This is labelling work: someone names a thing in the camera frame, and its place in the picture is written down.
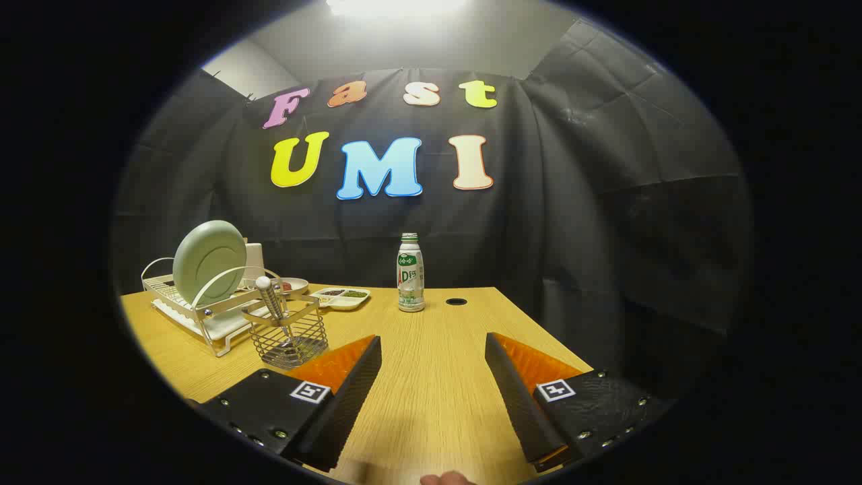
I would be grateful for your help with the white toaster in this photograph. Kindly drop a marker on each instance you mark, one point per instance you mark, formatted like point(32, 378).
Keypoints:
point(254, 263)

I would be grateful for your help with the ceiling light panel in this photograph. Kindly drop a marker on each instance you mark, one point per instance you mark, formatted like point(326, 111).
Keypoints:
point(397, 7)

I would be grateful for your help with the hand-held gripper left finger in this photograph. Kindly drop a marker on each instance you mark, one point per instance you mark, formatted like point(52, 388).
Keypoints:
point(350, 404)

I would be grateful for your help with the white divided dish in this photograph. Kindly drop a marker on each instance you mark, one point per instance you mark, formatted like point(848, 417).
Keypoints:
point(338, 302)

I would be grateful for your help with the beige round plate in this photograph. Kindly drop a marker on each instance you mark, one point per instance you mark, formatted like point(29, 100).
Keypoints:
point(297, 284)

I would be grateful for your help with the pale green plate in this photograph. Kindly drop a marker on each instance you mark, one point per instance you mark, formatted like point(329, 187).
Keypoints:
point(209, 259)

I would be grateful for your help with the white drink bottle green label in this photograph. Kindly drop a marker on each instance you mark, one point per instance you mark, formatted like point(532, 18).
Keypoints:
point(411, 283)

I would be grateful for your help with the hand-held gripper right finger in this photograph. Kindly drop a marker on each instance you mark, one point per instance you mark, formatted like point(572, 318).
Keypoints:
point(515, 404)

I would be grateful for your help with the black backdrop cloth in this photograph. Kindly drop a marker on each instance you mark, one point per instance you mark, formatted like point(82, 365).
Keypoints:
point(572, 236)

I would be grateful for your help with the metal spoon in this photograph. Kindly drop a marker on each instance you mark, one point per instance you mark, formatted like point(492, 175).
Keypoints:
point(271, 300)

